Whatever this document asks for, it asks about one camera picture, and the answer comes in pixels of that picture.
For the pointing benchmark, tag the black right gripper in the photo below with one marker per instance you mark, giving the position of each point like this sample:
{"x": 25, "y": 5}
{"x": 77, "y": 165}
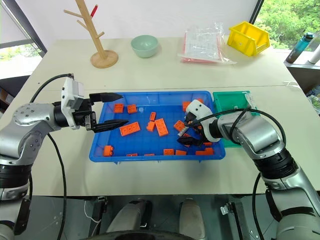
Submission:
{"x": 191, "y": 117}

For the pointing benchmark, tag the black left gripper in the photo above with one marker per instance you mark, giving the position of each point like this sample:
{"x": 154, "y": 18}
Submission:
{"x": 83, "y": 112}

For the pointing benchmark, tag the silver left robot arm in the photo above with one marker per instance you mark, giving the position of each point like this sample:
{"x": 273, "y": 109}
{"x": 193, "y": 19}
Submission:
{"x": 27, "y": 117}

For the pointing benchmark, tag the dark rounded robot base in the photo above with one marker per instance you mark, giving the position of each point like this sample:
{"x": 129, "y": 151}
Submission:
{"x": 150, "y": 236}

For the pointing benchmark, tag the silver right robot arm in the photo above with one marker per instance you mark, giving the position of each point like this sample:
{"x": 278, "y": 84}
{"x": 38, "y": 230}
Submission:
{"x": 260, "y": 135}

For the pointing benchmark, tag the blue plastic bin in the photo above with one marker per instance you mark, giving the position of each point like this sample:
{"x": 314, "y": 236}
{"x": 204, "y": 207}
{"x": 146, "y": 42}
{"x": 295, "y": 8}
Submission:
{"x": 140, "y": 145}

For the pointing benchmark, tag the green plastic bin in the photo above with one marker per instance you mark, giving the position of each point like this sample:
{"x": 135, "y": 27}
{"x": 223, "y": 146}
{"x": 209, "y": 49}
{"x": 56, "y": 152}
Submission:
{"x": 226, "y": 102}

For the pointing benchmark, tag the yellow plastic bin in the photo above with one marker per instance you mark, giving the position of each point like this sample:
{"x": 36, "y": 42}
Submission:
{"x": 246, "y": 42}

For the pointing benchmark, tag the small orange toy brick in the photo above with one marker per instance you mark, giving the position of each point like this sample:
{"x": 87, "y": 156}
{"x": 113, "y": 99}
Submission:
{"x": 132, "y": 154}
{"x": 187, "y": 135}
{"x": 108, "y": 150}
{"x": 169, "y": 151}
{"x": 181, "y": 152}
{"x": 150, "y": 125}
{"x": 152, "y": 116}
{"x": 178, "y": 124}
{"x": 149, "y": 154}
{"x": 207, "y": 143}
{"x": 185, "y": 105}
{"x": 200, "y": 100}
{"x": 118, "y": 108}
{"x": 131, "y": 108}

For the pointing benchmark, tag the stepped orange toy brick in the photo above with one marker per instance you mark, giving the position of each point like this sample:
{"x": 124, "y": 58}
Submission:
{"x": 206, "y": 151}

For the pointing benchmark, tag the long orange toy brick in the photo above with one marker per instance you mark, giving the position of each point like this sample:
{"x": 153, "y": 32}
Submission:
{"x": 129, "y": 128}
{"x": 161, "y": 127}

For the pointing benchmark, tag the wooden branch rack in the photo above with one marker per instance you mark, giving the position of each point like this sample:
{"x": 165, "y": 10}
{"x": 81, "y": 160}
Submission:
{"x": 100, "y": 52}

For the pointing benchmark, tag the pale green bowl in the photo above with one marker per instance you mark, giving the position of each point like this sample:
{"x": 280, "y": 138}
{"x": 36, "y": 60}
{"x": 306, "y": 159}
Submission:
{"x": 144, "y": 46}

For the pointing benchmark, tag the grey rounded robot leg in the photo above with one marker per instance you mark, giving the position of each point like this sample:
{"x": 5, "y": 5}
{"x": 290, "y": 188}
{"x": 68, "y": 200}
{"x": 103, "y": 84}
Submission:
{"x": 191, "y": 217}
{"x": 130, "y": 217}

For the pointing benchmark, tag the metal table latch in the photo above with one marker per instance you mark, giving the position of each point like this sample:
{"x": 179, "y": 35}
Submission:
{"x": 102, "y": 201}
{"x": 226, "y": 209}

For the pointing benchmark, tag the clear bag with papers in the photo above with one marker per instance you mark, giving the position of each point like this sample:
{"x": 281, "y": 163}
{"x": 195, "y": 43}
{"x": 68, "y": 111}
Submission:
{"x": 202, "y": 45}

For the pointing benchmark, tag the red tag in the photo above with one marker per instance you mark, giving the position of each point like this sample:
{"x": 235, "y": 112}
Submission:
{"x": 94, "y": 10}

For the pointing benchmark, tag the grey side shelf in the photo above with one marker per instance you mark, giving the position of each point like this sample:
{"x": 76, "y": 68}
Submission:
{"x": 302, "y": 75}

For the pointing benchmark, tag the blue water bottle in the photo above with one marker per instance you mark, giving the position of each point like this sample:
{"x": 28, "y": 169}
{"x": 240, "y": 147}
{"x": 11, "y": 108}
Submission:
{"x": 298, "y": 47}

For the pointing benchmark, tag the white bottle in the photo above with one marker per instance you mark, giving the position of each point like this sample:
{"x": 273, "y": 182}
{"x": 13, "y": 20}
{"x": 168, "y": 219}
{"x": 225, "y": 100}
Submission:
{"x": 315, "y": 53}

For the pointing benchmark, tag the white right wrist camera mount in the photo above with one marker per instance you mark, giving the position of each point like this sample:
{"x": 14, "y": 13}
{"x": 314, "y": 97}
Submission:
{"x": 198, "y": 107}

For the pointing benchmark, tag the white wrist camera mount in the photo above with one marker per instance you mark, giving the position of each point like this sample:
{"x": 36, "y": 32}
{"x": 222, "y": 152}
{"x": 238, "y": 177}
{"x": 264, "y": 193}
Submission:
{"x": 198, "y": 107}
{"x": 68, "y": 100}

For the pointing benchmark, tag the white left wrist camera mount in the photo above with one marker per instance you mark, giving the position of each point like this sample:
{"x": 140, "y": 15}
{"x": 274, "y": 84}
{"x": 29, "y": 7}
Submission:
{"x": 68, "y": 100}

